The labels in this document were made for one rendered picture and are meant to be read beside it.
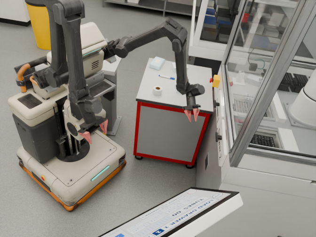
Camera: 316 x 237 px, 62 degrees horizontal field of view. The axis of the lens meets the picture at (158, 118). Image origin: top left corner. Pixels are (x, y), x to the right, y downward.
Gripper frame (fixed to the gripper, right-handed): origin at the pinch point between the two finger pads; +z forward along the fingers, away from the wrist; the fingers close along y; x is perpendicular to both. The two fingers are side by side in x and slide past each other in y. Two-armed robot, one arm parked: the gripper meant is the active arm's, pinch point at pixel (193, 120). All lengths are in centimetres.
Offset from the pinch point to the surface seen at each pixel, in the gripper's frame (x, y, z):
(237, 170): 12.9, -25.7, 29.9
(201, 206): 63, -23, 37
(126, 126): -81, 103, -12
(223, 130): -2.3, -17.2, 7.9
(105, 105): -43, 101, -30
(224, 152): 9.4, -19.4, 20.5
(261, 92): 41, -44, -3
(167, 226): 74, -14, 41
